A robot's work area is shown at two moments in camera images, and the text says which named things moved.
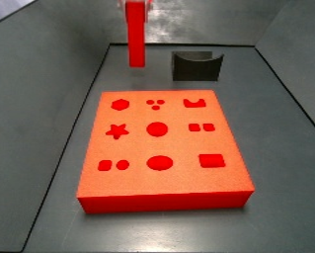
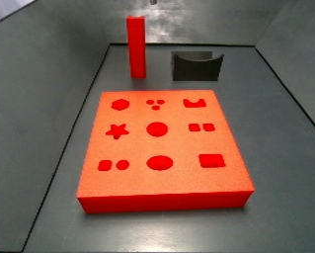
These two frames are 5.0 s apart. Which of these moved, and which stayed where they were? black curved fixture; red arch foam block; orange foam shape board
Moved: red arch foam block
Stayed: black curved fixture; orange foam shape board
